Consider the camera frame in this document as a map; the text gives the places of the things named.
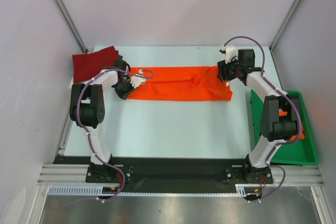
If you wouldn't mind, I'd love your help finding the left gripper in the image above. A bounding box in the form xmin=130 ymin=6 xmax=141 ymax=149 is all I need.
xmin=114 ymin=77 xmax=138 ymax=101

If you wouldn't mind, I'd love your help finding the orange t-shirt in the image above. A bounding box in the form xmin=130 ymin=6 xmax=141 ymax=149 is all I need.
xmin=258 ymin=108 xmax=307 ymax=142
xmin=128 ymin=66 xmax=233 ymax=101

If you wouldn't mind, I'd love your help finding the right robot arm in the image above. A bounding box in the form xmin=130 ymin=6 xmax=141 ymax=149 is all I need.
xmin=217 ymin=45 xmax=302 ymax=184

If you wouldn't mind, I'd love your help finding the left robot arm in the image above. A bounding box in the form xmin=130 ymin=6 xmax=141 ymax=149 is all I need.
xmin=69 ymin=58 xmax=145 ymax=183

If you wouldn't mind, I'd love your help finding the folded red t-shirt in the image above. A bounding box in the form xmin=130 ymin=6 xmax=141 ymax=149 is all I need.
xmin=72 ymin=46 xmax=119 ymax=83

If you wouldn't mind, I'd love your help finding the orange t-shirt in bin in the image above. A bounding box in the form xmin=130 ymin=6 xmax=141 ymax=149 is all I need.
xmin=258 ymin=108 xmax=307 ymax=142

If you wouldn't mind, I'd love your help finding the green plastic bin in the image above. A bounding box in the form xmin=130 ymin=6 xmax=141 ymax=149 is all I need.
xmin=250 ymin=91 xmax=318 ymax=166

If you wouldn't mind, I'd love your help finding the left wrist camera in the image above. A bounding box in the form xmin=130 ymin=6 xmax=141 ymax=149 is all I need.
xmin=130 ymin=69 xmax=146 ymax=89

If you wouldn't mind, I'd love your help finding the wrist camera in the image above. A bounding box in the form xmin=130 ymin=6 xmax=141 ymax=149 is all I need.
xmin=219 ymin=45 xmax=238 ymax=63
xmin=130 ymin=69 xmax=146 ymax=89

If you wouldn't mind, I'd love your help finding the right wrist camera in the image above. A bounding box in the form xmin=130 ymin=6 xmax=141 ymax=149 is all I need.
xmin=219 ymin=45 xmax=238 ymax=63

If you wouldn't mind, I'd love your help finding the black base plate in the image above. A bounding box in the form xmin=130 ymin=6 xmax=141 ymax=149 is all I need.
xmin=54 ymin=156 xmax=274 ymax=195

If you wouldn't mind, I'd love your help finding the aluminium frame rail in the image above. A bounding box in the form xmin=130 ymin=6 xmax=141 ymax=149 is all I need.
xmin=36 ymin=163 xmax=90 ymax=186

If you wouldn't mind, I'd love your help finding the right corner frame post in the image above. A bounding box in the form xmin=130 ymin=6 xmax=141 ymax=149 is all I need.
xmin=269 ymin=0 xmax=303 ymax=52

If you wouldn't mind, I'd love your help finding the corner frame post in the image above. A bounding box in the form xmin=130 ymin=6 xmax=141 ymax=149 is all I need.
xmin=53 ymin=0 xmax=88 ymax=54
xmin=269 ymin=0 xmax=303 ymax=52

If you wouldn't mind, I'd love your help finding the grey cable duct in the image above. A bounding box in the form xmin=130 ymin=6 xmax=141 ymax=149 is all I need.
xmin=48 ymin=185 xmax=121 ymax=196

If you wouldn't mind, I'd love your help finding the left corner frame post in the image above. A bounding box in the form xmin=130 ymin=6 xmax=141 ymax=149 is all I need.
xmin=53 ymin=0 xmax=88 ymax=54

